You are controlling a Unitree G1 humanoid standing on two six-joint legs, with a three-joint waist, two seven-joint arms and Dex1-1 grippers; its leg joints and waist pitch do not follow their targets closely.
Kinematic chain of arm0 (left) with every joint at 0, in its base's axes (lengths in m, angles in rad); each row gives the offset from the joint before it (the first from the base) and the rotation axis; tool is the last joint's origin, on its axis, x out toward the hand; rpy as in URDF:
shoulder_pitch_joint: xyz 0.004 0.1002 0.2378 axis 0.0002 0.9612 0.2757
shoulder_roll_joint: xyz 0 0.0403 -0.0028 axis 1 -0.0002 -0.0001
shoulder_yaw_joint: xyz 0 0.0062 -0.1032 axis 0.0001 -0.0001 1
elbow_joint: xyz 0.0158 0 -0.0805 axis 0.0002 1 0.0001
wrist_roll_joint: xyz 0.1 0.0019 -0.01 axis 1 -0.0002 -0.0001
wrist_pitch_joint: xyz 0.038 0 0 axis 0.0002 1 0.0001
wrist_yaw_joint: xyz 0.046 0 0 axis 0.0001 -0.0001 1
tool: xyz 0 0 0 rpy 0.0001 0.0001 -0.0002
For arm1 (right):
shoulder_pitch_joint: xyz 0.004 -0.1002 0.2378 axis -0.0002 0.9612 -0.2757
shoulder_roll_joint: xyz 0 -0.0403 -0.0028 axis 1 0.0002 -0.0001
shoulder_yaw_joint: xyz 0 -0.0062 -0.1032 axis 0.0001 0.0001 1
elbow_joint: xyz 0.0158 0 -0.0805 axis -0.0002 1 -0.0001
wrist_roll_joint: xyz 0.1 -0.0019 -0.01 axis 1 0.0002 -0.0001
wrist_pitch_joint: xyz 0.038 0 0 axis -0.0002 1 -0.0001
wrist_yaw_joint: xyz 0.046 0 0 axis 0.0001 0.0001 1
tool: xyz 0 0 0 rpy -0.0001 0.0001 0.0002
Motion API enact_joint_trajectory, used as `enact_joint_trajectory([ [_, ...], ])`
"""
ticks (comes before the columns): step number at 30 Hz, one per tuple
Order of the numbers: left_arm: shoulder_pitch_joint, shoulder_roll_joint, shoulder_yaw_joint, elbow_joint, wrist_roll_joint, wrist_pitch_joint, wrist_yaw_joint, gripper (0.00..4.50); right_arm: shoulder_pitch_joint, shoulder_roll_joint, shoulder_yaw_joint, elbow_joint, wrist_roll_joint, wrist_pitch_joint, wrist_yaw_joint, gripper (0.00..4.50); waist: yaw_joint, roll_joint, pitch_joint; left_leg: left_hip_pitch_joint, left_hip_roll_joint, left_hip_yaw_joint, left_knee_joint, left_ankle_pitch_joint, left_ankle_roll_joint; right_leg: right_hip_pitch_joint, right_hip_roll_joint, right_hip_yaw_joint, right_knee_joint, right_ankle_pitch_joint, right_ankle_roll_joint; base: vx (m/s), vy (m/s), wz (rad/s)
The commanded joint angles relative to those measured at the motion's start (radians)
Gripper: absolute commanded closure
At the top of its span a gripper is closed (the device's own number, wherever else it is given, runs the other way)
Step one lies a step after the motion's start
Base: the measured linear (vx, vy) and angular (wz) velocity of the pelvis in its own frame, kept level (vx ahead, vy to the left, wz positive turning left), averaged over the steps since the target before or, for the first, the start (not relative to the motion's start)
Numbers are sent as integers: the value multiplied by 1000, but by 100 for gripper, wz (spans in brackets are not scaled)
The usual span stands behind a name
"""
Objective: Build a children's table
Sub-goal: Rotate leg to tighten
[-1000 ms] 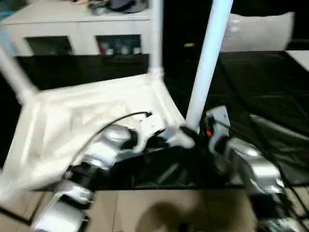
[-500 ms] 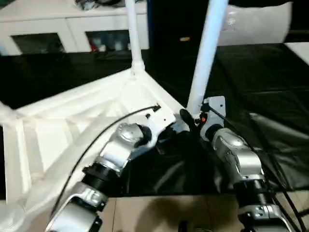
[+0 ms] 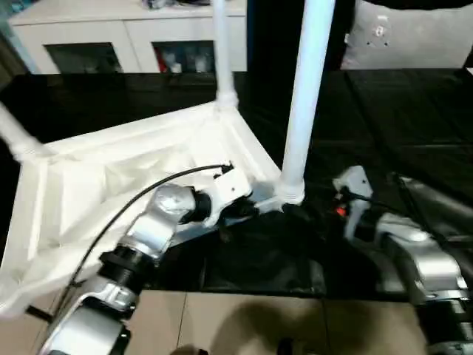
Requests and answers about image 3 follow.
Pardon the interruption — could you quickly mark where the white plastic table leg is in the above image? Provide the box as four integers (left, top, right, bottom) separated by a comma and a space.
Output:
278, 0, 338, 205
0, 101, 50, 160
211, 0, 240, 109

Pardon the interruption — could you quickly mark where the white plastic table top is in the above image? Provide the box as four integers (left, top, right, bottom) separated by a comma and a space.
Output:
0, 102, 307, 320

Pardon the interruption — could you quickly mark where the black mat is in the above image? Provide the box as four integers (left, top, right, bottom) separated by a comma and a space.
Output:
0, 70, 473, 305

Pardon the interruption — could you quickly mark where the grey cushion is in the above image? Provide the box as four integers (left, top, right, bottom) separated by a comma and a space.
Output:
338, 0, 473, 72

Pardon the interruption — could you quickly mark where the white cabinet with glass doors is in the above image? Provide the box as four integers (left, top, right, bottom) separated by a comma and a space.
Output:
7, 0, 249, 75

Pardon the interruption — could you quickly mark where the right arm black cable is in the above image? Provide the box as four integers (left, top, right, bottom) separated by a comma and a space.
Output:
346, 193, 393, 212

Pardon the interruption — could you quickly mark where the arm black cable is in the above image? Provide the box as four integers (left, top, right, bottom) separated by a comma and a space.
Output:
346, 193, 393, 212
47, 160, 234, 327

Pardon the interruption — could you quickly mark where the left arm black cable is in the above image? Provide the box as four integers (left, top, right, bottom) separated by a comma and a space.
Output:
47, 160, 234, 327

